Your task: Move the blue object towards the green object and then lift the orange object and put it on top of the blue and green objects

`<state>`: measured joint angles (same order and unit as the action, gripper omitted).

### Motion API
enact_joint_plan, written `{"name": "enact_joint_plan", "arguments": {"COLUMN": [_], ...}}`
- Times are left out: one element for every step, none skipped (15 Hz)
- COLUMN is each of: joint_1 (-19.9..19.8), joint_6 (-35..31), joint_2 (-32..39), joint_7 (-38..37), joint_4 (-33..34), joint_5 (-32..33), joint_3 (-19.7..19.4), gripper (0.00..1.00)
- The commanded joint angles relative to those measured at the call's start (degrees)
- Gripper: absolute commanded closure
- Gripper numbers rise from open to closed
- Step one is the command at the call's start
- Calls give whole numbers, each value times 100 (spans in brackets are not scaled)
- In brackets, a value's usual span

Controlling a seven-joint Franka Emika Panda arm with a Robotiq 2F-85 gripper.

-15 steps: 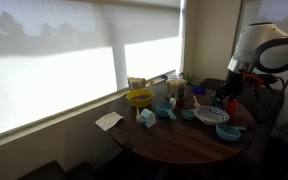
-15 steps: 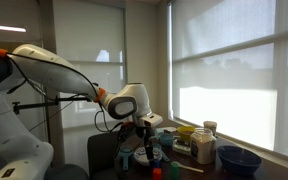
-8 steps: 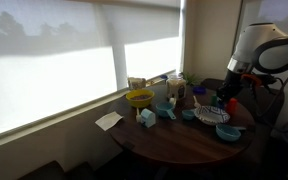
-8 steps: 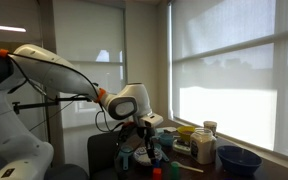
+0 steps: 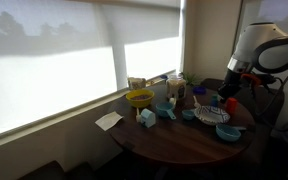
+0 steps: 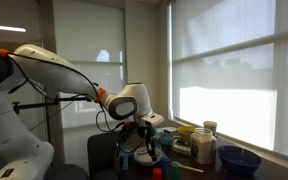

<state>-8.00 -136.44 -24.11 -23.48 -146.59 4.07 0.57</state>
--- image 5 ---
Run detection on large teal measuring cup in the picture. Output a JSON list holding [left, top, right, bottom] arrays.
[[215, 123, 248, 143]]

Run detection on small white bottle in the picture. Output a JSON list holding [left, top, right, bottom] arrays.
[[135, 108, 142, 124]]

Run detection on dark upholstered chair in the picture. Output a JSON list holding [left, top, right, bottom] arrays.
[[200, 78, 286, 134]]

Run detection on white plastic spoon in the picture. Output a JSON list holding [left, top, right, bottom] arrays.
[[192, 95, 202, 109]]

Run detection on small green plant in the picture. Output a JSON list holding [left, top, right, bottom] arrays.
[[182, 71, 203, 86]]

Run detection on blue patterned white plate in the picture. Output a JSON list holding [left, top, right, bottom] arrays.
[[193, 105, 232, 126]]

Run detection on orange block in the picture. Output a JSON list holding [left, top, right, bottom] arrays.
[[225, 97, 238, 116]]

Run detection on medium teal measuring cup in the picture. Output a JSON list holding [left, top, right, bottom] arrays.
[[155, 101, 177, 121]]

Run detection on light blue cup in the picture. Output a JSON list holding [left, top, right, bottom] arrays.
[[140, 108, 157, 129]]

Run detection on clear jar white contents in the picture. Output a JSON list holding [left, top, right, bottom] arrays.
[[165, 73, 187, 101]]

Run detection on white paper sheet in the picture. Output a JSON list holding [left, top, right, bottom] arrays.
[[94, 111, 124, 132]]

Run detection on black wrist camera orange mount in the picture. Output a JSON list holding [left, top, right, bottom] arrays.
[[240, 72, 279, 86]]

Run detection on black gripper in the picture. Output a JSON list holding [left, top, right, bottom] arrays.
[[217, 67, 252, 103]]

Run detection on yellow bowl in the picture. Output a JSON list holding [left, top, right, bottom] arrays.
[[125, 88, 156, 109]]

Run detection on green block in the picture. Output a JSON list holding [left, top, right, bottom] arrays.
[[210, 94, 219, 108]]

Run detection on white roller blind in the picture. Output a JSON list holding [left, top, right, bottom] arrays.
[[100, 3, 183, 91], [0, 0, 118, 141], [242, 0, 288, 34]]

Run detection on small teal measuring cup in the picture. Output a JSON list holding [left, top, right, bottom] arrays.
[[181, 109, 196, 121]]

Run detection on dark blue bowl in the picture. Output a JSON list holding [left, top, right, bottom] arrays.
[[192, 85, 208, 95]]

